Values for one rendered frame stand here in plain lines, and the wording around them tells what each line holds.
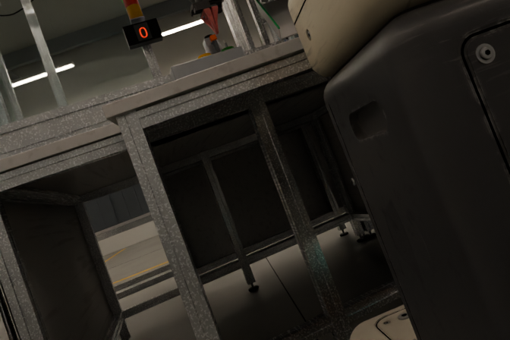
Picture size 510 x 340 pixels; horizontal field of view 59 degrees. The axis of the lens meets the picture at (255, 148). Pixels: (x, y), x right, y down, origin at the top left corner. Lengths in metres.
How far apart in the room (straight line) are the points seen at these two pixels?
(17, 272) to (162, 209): 0.41
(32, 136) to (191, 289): 0.60
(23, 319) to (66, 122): 0.49
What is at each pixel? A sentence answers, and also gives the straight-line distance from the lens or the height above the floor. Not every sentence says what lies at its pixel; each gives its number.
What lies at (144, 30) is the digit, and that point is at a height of 1.21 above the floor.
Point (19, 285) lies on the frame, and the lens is 1.24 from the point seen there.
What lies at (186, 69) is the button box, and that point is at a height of 0.94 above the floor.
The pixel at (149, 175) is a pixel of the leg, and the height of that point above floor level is 0.69.
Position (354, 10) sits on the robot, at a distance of 0.40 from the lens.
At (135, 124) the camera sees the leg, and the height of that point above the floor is 0.80.
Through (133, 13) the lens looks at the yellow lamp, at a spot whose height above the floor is 1.28.
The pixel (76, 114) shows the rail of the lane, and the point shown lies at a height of 0.93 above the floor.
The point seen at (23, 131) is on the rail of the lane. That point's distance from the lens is 1.32.
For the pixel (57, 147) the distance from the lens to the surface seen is 1.21.
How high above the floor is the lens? 0.61
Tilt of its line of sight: 3 degrees up
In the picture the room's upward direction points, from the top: 21 degrees counter-clockwise
